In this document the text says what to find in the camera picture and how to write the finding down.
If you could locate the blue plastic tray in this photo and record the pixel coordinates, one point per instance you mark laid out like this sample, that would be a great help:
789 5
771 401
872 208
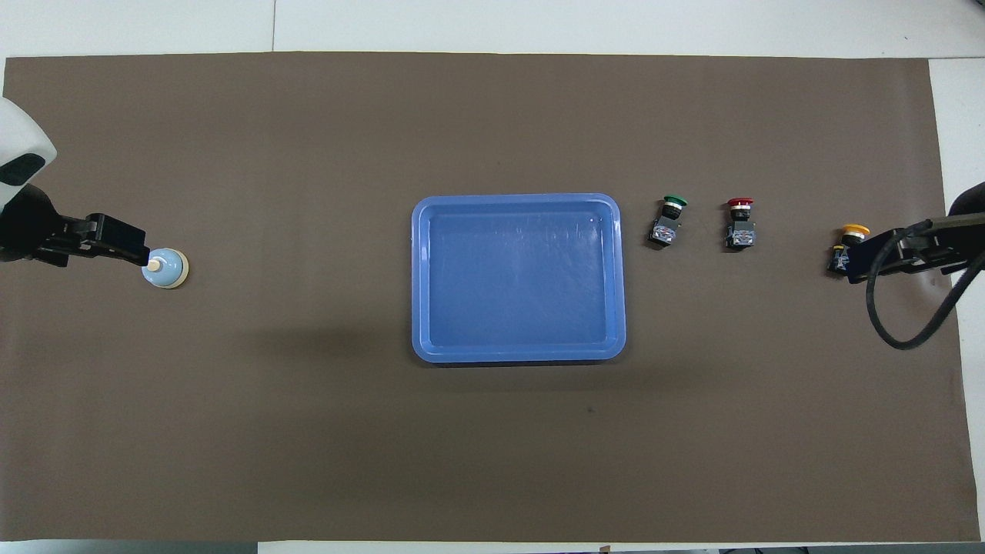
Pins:
477 308

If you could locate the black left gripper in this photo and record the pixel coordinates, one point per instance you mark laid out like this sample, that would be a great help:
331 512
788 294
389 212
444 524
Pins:
23 227

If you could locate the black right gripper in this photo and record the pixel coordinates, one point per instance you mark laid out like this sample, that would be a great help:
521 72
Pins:
962 231

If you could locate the green push button switch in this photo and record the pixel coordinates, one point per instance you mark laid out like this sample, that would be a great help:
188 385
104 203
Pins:
666 228

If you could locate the yellow push button switch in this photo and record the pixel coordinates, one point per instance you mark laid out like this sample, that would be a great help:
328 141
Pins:
854 230

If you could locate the red push button switch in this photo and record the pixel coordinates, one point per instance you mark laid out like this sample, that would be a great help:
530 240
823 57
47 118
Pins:
740 231

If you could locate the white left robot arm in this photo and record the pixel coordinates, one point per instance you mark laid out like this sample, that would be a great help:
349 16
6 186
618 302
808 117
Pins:
19 138

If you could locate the light blue service bell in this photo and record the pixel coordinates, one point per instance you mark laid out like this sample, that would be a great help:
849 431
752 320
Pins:
172 271

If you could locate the brown table mat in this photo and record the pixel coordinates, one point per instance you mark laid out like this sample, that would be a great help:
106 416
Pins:
308 423

